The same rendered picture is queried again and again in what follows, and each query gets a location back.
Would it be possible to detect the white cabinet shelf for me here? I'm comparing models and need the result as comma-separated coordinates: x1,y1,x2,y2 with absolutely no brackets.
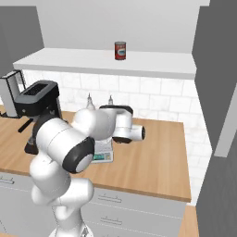
12,47,197,81

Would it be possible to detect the grey cupboard door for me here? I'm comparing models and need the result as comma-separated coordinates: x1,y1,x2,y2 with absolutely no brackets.
0,184,57,237

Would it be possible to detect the clear glass bottle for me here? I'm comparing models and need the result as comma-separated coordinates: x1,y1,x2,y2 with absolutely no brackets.
85,92,96,111
106,94,115,107

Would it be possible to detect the black coffee machine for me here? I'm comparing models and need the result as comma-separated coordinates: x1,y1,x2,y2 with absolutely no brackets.
15,80,63,156

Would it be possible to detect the grey cabinet door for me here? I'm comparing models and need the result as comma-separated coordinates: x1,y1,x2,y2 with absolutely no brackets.
0,6,45,78
191,0,237,158

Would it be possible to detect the white digital scale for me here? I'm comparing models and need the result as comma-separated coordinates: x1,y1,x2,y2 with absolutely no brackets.
91,138,115,165

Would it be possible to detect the grey and black appliance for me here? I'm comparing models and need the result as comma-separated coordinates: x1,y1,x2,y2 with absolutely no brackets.
0,69,28,119

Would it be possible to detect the grey drawer front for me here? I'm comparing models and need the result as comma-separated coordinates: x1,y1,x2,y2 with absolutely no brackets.
82,202,186,237
0,171,35,193
92,185,188,220

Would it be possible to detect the red jam jar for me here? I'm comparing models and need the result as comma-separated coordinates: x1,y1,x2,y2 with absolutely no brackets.
114,41,128,61

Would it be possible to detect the grey drawer handle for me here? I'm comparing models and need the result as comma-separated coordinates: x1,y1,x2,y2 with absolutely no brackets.
99,216,124,226
97,193,123,204
0,176,16,185

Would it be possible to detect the grey tall unit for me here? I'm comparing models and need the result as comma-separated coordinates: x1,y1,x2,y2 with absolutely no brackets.
195,153,237,237

